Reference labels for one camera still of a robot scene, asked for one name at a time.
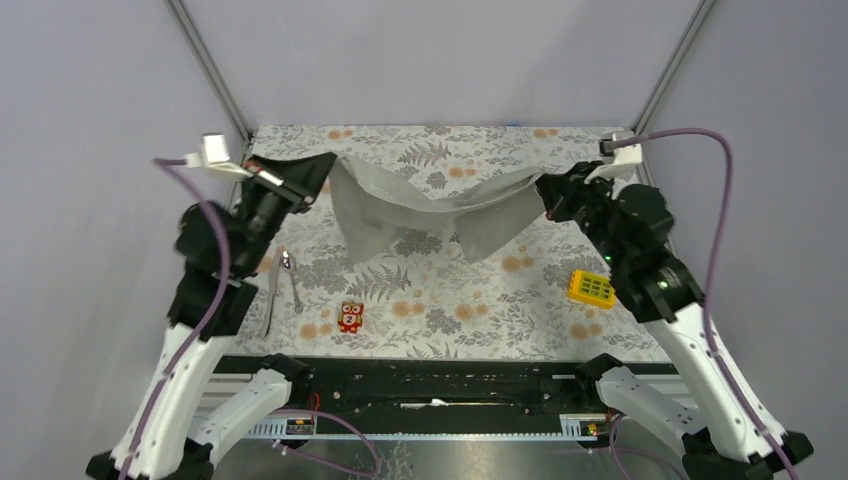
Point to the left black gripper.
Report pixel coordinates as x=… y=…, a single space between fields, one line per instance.
x=306 y=175

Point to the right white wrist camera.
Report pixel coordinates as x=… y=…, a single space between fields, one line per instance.
x=616 y=160

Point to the grey cloth napkin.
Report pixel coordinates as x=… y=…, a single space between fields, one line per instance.
x=375 y=207

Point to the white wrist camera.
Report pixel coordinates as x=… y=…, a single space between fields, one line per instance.
x=616 y=160
x=214 y=158

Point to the yellow green toy window block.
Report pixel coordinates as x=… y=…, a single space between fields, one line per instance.
x=591 y=289

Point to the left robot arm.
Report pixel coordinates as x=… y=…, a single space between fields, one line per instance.
x=222 y=250

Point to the silver spoon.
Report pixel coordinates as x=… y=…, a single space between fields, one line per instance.
x=290 y=267

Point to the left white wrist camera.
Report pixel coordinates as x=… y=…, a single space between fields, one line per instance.
x=214 y=158

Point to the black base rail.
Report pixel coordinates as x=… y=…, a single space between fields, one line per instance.
x=446 y=397

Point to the red owl toy block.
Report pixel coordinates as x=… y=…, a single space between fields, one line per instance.
x=350 y=319

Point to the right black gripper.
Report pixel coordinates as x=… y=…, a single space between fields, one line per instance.
x=559 y=191

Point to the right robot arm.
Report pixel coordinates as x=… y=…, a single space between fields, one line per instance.
x=727 y=433

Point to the floral patterned tablecloth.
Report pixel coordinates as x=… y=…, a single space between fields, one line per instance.
x=422 y=298

